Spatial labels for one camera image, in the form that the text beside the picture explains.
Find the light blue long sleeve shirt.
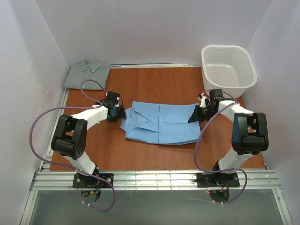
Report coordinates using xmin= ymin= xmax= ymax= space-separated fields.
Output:
xmin=120 ymin=101 xmax=201 ymax=145

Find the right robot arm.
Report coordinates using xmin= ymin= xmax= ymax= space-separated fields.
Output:
xmin=188 ymin=89 xmax=269 ymax=188

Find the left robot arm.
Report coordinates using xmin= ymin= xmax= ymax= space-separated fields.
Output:
xmin=51 ymin=91 xmax=127 ymax=176

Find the folded grey shirt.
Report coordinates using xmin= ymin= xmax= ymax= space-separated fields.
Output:
xmin=63 ymin=61 xmax=111 ymax=90

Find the white plastic basket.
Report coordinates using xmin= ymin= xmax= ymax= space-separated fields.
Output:
xmin=201 ymin=45 xmax=257 ymax=98

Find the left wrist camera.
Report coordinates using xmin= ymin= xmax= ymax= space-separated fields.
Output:
xmin=104 ymin=91 xmax=120 ymax=106

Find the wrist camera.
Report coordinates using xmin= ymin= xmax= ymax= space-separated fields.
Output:
xmin=104 ymin=91 xmax=120 ymax=106
xmin=197 ymin=92 xmax=210 ymax=108

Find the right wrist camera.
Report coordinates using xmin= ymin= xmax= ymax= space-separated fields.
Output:
xmin=197 ymin=92 xmax=210 ymax=108

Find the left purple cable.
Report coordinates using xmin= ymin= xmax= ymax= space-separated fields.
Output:
xmin=29 ymin=79 xmax=117 ymax=212

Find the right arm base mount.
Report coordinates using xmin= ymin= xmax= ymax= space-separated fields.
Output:
xmin=192 ymin=172 xmax=240 ymax=188

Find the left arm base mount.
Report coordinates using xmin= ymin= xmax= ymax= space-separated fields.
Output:
xmin=72 ymin=173 xmax=114 ymax=188

